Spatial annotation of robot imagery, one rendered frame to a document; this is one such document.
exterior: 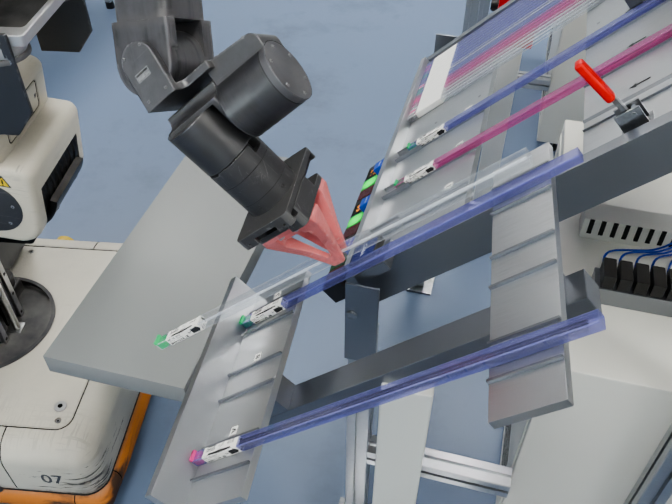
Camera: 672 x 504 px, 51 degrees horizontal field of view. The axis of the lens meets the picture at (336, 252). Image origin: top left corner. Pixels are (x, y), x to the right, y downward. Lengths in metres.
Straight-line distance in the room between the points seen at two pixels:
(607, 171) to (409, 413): 0.36
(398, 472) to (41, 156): 0.76
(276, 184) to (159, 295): 0.62
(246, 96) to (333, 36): 2.72
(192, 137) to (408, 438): 0.47
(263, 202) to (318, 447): 1.14
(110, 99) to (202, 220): 1.66
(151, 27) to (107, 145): 2.08
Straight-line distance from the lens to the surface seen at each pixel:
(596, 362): 1.14
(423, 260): 0.98
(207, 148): 0.62
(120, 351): 1.16
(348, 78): 2.97
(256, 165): 0.63
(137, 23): 0.64
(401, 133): 1.33
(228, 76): 0.61
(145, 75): 0.63
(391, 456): 0.93
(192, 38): 0.66
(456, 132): 1.20
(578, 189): 0.88
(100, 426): 1.51
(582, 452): 1.29
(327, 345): 1.89
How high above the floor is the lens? 1.47
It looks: 44 degrees down
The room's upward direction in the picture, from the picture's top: straight up
